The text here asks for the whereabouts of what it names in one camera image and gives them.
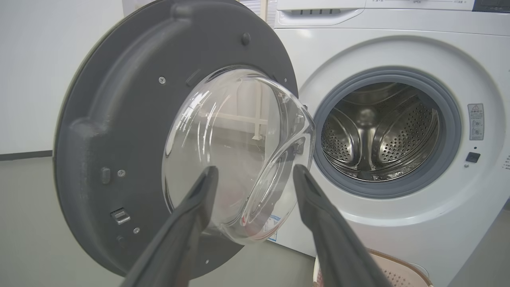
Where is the stainless steel washing machine drum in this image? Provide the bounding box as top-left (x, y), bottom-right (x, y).
top-left (321, 83), bottom-right (440, 182)

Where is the grey warning sticker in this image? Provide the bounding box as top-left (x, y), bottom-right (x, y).
top-left (468, 104), bottom-right (485, 141)

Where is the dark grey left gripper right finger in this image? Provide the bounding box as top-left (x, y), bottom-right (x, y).
top-left (293, 163), bottom-right (393, 287)

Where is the cream laundry basket brown rim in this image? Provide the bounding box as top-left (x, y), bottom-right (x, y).
top-left (313, 249), bottom-right (433, 287)

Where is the dark washer control display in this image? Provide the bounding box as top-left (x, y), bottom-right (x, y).
top-left (472, 0), bottom-right (510, 12)

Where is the white front-load washing machine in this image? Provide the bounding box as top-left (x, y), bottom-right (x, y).
top-left (267, 0), bottom-right (510, 287)

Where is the round dark washer door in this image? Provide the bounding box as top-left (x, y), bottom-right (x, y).
top-left (53, 0), bottom-right (316, 279)

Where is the white detergent drawer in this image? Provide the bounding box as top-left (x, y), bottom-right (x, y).
top-left (276, 0), bottom-right (366, 28)

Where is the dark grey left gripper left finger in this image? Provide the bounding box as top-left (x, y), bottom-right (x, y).
top-left (120, 166), bottom-right (220, 287)

